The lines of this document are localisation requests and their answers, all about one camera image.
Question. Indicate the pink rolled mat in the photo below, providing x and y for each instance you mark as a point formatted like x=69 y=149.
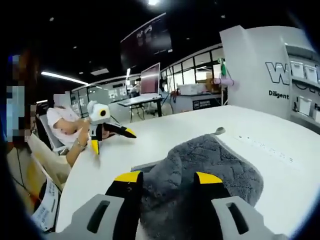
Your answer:
x=225 y=83

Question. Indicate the grey towel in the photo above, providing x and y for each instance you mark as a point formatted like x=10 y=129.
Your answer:
x=180 y=160

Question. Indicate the dark hanging ceiling screen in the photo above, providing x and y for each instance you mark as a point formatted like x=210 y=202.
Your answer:
x=147 y=42

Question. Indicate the group of white storage bins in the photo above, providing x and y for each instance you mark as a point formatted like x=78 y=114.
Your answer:
x=303 y=105

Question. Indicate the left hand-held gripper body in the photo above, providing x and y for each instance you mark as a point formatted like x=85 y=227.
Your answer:
x=96 y=112

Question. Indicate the white standing desk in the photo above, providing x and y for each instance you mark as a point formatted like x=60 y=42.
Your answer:
x=140 y=98

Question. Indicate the ceiling air vent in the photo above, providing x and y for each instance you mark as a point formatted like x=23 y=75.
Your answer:
x=98 y=72

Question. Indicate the person's left hand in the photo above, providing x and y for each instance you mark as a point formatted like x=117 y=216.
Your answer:
x=83 y=133

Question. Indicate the metal shelf rack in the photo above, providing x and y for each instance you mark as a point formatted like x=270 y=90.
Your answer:
x=300 y=48

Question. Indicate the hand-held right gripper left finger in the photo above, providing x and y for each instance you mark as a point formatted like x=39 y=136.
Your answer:
x=125 y=200

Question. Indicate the long ceiling light strip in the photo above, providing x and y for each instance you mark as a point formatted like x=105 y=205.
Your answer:
x=153 y=2

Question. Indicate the white counter with dark sign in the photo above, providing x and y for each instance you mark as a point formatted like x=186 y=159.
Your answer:
x=185 y=105

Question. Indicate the green hanging item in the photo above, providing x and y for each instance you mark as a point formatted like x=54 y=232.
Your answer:
x=223 y=66

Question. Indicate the large reddish display screen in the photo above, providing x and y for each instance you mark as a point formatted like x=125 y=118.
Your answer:
x=150 y=80

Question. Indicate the white table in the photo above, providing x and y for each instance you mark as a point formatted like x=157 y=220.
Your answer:
x=175 y=125

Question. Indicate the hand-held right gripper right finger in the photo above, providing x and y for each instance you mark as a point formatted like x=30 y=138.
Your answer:
x=215 y=190

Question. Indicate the white badge card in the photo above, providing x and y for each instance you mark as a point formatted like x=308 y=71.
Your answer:
x=47 y=207

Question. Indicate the black framed glass partition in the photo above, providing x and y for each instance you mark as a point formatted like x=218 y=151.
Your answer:
x=187 y=67

